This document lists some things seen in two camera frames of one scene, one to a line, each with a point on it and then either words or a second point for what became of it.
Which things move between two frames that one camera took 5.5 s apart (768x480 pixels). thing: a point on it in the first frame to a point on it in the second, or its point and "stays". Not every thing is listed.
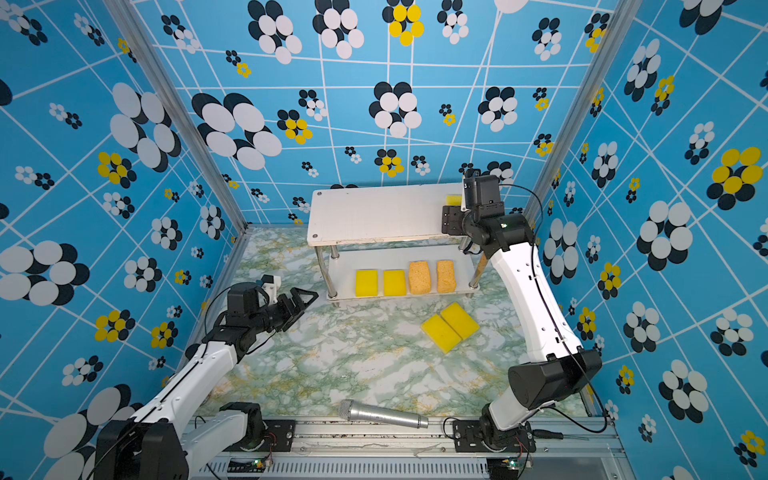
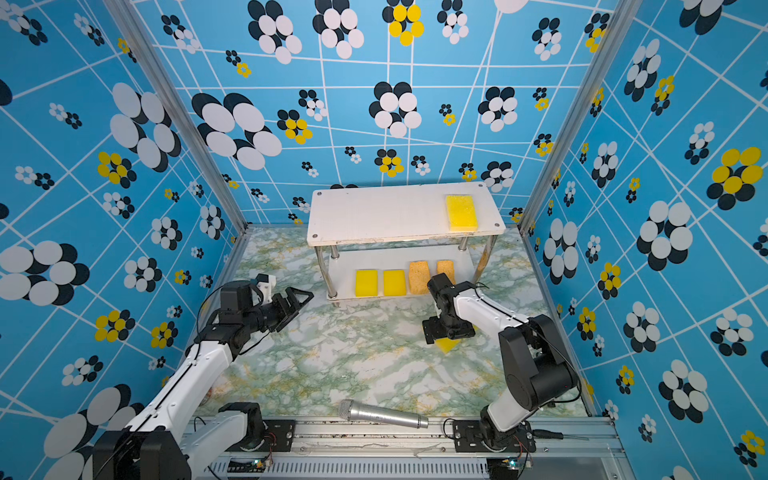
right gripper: [453, 218] to [433, 324]
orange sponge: [446, 281] stays
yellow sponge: [394, 283] stays
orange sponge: [420, 281] stays
